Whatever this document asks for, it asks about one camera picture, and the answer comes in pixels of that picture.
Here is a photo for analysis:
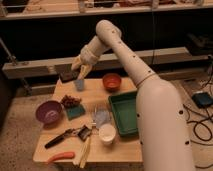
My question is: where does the light blue cup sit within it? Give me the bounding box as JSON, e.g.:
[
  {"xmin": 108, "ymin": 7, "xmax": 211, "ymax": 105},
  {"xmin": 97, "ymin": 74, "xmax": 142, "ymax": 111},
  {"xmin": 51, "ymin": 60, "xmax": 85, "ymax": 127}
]
[{"xmin": 74, "ymin": 79, "xmax": 84, "ymax": 91}]

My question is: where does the background shelf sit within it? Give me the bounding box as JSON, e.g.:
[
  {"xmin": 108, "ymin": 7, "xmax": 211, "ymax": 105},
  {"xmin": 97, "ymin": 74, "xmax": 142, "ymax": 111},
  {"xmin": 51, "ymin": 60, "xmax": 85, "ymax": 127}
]
[{"xmin": 0, "ymin": 0, "xmax": 213, "ymax": 21}]

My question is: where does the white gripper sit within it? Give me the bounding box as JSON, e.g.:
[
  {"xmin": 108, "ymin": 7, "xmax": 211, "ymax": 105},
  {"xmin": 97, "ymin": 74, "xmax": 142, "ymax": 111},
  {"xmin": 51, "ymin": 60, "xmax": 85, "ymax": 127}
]
[{"xmin": 71, "ymin": 45, "xmax": 100, "ymax": 79}]

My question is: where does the bunch of brown grapes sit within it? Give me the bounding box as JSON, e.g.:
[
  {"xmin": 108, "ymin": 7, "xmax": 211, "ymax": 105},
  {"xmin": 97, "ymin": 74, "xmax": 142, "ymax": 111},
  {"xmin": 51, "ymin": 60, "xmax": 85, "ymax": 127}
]
[{"xmin": 61, "ymin": 95, "xmax": 81, "ymax": 108}]

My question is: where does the green tray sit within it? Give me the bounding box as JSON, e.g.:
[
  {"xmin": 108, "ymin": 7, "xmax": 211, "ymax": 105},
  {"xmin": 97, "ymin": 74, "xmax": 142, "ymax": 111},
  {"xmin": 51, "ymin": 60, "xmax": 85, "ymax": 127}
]
[{"xmin": 108, "ymin": 91, "xmax": 138, "ymax": 137}]

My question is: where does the dark brown eraser block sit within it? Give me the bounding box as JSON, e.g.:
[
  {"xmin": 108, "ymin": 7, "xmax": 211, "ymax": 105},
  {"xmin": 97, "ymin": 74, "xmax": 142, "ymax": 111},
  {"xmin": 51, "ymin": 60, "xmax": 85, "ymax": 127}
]
[{"xmin": 59, "ymin": 72, "xmax": 79, "ymax": 83}]

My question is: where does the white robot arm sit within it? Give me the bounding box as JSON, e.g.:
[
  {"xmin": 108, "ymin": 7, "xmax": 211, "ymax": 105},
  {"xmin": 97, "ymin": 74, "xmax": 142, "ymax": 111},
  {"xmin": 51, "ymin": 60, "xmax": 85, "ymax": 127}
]
[{"xmin": 71, "ymin": 20, "xmax": 196, "ymax": 171}]

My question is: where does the orange carrot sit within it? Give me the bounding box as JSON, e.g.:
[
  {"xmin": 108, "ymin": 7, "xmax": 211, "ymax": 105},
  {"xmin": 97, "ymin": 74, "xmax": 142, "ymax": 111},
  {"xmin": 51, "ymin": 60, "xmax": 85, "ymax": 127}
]
[{"xmin": 46, "ymin": 151, "xmax": 75, "ymax": 164}]

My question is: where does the long wooden beam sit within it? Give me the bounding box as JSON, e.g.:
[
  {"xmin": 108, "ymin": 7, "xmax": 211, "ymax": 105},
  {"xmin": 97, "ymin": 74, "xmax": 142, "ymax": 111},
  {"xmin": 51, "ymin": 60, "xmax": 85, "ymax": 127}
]
[{"xmin": 2, "ymin": 47, "xmax": 191, "ymax": 79}]

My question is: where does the blue box on floor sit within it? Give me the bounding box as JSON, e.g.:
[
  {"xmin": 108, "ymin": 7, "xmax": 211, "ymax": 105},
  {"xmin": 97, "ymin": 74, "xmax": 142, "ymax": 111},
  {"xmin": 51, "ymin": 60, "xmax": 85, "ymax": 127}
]
[{"xmin": 192, "ymin": 92, "xmax": 213, "ymax": 108}]

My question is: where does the black binder clip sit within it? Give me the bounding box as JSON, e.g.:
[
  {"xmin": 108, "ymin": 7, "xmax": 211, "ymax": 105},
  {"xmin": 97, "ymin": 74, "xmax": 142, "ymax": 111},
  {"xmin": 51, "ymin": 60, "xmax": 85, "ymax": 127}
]
[{"xmin": 77, "ymin": 125, "xmax": 92, "ymax": 141}]

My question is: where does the white cup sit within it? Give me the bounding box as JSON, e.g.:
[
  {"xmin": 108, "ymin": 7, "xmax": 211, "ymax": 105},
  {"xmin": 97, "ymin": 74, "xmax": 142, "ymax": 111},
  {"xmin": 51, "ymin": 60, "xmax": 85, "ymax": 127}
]
[{"xmin": 98, "ymin": 124, "xmax": 116, "ymax": 145}]

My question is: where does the orange bowl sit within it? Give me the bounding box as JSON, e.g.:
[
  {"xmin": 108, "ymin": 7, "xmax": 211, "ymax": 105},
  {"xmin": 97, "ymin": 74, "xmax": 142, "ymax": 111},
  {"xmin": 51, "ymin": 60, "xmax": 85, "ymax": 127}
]
[{"xmin": 102, "ymin": 73, "xmax": 121, "ymax": 91}]

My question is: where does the black floor cable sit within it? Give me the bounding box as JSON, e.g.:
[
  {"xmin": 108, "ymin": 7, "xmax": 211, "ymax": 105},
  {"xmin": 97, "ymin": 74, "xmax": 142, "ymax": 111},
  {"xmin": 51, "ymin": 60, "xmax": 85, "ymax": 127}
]
[{"xmin": 182, "ymin": 54, "xmax": 213, "ymax": 169}]

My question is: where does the purple bowl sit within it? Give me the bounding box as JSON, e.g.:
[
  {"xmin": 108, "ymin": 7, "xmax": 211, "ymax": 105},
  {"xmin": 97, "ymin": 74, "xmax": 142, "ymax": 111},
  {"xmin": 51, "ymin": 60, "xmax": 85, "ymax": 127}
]
[{"xmin": 35, "ymin": 100, "xmax": 62, "ymax": 124}]

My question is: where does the black handled knife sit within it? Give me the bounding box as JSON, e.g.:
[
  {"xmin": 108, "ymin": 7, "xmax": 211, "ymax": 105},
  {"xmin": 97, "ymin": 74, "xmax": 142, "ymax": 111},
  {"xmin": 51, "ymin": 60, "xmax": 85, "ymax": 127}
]
[{"xmin": 45, "ymin": 129, "xmax": 77, "ymax": 149}]

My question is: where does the green sponge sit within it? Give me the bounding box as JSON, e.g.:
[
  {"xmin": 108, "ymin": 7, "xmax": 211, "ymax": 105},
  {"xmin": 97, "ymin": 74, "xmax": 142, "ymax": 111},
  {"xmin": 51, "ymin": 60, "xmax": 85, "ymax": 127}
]
[{"xmin": 66, "ymin": 105, "xmax": 85, "ymax": 120}]

